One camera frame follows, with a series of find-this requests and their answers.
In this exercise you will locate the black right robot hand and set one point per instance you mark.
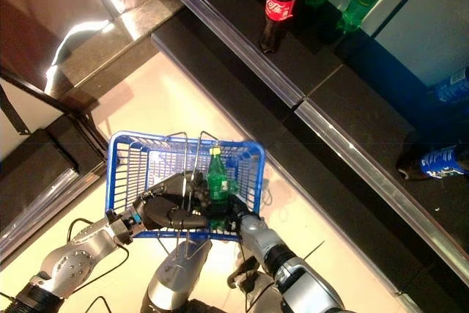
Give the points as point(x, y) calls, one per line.
point(242, 210)

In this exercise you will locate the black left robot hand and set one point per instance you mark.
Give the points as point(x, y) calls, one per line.
point(165, 214)

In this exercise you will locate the blue plastic shopping basket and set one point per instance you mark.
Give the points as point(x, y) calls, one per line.
point(111, 173)

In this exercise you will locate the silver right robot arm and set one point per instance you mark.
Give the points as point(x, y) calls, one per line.
point(293, 280)

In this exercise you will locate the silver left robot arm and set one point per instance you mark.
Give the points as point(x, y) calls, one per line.
point(69, 261)

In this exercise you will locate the dark glass display counter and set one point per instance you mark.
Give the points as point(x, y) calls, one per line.
point(36, 166)

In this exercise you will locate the Pepsi bottle blue cap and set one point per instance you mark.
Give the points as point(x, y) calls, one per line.
point(439, 166)
point(452, 89)

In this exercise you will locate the Coca-Cola bottle red label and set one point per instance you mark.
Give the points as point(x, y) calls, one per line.
point(280, 5)

